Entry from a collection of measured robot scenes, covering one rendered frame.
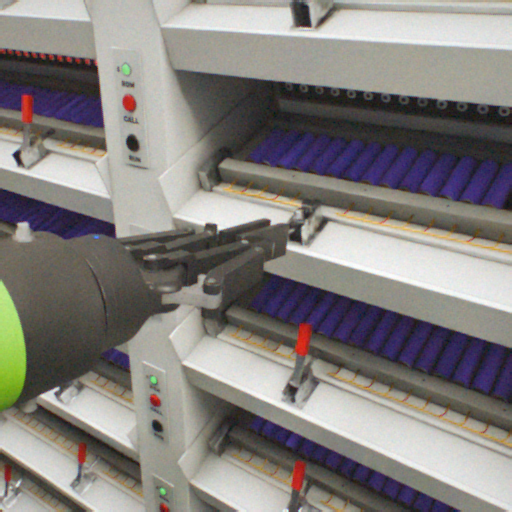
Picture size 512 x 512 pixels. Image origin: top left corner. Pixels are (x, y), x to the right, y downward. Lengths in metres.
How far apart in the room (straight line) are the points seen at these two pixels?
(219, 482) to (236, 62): 0.56
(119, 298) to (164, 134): 0.32
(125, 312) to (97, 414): 0.66
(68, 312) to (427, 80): 0.32
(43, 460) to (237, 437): 0.49
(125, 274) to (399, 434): 0.39
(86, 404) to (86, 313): 0.70
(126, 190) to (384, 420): 0.38
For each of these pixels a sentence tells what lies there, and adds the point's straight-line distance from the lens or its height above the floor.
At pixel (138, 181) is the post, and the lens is 0.71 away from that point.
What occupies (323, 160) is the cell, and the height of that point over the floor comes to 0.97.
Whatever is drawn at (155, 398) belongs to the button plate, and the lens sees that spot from 0.85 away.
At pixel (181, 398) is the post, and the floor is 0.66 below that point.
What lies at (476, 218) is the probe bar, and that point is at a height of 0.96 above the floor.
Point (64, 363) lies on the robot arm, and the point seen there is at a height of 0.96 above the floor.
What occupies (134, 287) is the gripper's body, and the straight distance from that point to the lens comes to 0.39.
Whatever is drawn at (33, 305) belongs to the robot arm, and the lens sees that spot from 0.33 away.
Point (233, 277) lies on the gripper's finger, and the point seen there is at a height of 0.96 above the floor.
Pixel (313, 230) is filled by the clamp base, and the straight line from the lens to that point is 0.61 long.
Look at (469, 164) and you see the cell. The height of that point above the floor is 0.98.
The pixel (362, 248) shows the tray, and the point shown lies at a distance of 0.59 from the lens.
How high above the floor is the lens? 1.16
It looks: 26 degrees down
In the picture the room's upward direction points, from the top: straight up
